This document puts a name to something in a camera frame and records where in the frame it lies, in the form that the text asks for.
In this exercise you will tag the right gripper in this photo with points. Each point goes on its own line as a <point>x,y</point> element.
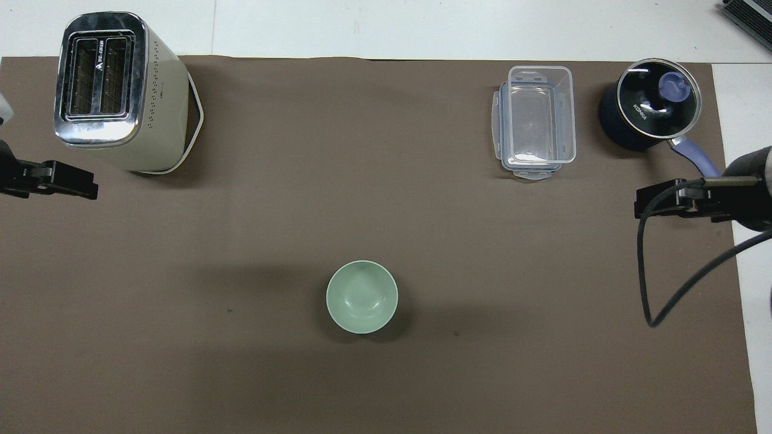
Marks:
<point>748,199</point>

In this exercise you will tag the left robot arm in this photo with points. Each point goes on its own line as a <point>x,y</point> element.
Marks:
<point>3,111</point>

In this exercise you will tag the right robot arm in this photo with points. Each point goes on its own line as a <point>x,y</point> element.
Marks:
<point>769,175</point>

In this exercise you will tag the light green bowl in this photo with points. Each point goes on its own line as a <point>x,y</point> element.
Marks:
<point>362,296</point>

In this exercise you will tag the glass lid with purple knob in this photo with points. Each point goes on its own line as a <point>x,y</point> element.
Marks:
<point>648,99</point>

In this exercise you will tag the dark grey ribbed device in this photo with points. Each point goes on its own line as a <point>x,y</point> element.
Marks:
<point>751,13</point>

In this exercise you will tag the clear plastic food container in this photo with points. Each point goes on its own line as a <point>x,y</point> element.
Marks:
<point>540,120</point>

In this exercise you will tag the clear lid with blue seal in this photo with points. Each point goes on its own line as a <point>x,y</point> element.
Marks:
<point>496,123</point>

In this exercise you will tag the cream and chrome toaster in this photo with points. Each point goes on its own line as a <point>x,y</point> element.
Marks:
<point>120,132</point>

